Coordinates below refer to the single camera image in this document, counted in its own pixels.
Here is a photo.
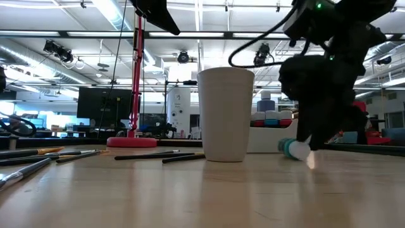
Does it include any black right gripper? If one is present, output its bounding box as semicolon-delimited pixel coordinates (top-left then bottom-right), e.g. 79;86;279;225
278;53;365;151

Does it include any small teal paint bottle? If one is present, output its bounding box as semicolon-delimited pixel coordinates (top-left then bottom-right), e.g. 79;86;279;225
277;137;313;162

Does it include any small cerulean blue paint bottle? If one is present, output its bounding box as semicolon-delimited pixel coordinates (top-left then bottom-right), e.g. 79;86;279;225
264;110;279;128

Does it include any small dark red paint bottle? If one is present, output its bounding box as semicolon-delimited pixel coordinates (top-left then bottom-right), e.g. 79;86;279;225
252;110;266;128

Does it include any white cup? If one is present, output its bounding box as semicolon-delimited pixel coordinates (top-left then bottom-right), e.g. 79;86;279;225
196;66;256;163

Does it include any black paintbrush with silver ferrule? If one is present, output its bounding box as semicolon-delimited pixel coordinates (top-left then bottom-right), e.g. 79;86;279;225
0;149;99;159
144;149;181;156

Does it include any thin black paintbrush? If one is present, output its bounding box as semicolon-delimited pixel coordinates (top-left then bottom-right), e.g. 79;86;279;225
56;150;109;164

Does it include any black paintbrush with wide ferrule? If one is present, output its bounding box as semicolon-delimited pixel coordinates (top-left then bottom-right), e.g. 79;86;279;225
0;157;53;191

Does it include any overhead beam with lights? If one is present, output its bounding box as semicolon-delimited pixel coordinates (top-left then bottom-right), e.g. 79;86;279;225
0;30;405;41

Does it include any white plastic bin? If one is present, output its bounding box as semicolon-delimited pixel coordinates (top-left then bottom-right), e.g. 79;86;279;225
246;118;300;155

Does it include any shelf with red bins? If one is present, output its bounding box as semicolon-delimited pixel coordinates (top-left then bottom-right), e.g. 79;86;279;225
351;100;393;146

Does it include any blue sofa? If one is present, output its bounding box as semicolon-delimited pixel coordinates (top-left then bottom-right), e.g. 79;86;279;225
381;127;405;146

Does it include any red desk lamp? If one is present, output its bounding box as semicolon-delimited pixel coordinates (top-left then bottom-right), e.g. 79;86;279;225
106;15;158;149

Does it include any white cylindrical tank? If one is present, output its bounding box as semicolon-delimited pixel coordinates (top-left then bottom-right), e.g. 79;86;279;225
166;87;192;139

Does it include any black monitor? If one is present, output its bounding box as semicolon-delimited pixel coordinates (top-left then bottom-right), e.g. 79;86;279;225
77;87;133;122

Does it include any black ceiling camera with cable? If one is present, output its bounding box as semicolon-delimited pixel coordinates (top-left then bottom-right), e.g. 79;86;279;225
252;42;275;67

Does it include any black dome camera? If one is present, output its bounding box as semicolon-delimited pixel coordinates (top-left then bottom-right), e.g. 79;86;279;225
376;55;393;66

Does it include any black lamp cable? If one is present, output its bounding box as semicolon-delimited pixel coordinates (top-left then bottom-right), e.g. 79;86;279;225
96;0;128;139

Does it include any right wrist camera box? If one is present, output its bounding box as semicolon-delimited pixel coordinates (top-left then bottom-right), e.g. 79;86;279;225
282;0;337;46

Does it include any black ceiling camera cluster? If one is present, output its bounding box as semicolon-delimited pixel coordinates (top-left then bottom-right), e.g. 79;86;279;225
42;39;74;63

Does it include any black aluminium table frame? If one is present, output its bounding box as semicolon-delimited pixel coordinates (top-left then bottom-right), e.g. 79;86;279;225
0;136;405;158

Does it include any black cable loop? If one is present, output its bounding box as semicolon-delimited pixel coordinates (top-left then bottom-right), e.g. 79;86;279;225
0;113;37;139

